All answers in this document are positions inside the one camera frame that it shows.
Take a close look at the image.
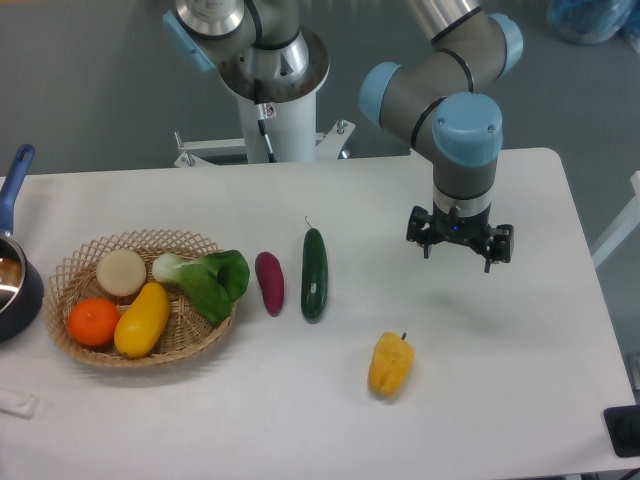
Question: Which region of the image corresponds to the orange tangerine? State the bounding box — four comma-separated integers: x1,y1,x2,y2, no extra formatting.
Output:
67,298,120,347

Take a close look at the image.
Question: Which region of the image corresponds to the yellow mango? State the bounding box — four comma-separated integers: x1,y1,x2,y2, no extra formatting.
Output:
114,282,170,358

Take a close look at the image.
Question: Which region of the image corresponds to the clear plastic packet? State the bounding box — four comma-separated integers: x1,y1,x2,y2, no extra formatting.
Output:
0,388,39,419

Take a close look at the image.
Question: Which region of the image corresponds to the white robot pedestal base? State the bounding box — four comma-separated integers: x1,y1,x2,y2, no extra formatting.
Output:
174,92,356,168

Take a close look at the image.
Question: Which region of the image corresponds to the yellow bell pepper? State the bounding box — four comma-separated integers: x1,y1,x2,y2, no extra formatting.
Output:
367,332,415,398

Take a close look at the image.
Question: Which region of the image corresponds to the green bok choy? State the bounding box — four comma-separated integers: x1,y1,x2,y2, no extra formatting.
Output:
151,250,250,325

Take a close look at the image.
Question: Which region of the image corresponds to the white frame at right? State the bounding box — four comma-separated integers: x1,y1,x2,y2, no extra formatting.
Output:
591,171,639,269

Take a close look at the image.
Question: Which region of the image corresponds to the dark green cucumber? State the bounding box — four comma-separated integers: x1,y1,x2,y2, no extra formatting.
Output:
300,217,329,324

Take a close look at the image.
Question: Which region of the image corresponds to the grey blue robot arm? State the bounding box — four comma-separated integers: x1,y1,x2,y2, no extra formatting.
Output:
163,1,523,265

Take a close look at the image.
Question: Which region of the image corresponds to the black device at edge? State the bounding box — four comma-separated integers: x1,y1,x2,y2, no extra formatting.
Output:
603,405,640,458

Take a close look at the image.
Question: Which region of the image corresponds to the purple sweet potato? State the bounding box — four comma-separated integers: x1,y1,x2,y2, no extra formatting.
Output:
255,251,285,316

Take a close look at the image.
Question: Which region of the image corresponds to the beige round onion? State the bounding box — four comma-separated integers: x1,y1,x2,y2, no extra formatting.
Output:
96,249,147,296

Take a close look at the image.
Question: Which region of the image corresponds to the blue plastic bag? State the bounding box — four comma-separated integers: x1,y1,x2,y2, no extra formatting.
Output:
546,1,639,53

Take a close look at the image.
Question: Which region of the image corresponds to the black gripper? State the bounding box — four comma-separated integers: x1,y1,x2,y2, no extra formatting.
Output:
406,205,514,273

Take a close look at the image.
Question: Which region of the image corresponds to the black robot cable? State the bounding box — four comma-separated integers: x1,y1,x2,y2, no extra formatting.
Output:
252,79,278,163

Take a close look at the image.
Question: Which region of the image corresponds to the blue handled saucepan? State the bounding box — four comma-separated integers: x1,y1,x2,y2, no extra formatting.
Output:
1,144,44,342

